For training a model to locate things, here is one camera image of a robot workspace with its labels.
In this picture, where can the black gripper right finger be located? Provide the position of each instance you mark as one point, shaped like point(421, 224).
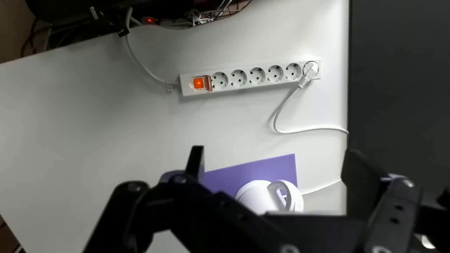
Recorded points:
point(382, 206)

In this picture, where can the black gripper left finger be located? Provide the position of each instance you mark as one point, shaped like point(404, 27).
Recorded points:
point(155, 211)

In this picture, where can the white mug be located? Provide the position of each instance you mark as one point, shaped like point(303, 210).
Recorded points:
point(268, 197)

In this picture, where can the purple rectangular mat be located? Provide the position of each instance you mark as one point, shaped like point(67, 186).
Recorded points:
point(244, 173)

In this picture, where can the white power strip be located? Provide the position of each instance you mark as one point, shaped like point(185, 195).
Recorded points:
point(248, 78)

